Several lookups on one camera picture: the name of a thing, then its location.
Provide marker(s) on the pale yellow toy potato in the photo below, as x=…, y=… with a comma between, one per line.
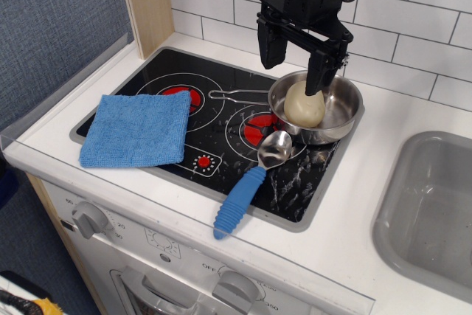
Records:
x=302, y=110

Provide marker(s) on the black toy stove top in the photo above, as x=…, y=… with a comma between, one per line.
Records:
x=228, y=120

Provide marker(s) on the small stainless steel pot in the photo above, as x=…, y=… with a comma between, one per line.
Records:
x=326, y=117

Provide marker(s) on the grey left oven knob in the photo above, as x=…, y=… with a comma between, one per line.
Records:
x=89, y=219

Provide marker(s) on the grey right oven knob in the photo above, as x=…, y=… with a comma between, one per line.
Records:
x=236, y=291

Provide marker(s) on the white toy oven front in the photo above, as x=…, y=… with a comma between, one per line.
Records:
x=131, y=269

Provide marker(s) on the grey plastic sink basin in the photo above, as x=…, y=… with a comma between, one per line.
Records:
x=423, y=227

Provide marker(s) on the grey oven knob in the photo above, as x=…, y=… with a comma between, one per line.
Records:
x=89, y=219
x=236, y=291

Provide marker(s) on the light wooden side post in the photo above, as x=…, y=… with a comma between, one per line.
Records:
x=152, y=24

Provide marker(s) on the blue microfiber cloth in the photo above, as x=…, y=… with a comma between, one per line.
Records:
x=137, y=131

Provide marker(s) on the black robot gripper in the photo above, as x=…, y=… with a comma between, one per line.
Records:
x=312, y=25

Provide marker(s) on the blue handled metal spoon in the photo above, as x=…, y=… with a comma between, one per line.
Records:
x=274, y=151

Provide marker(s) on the yellow and black object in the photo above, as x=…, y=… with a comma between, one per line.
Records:
x=31, y=307

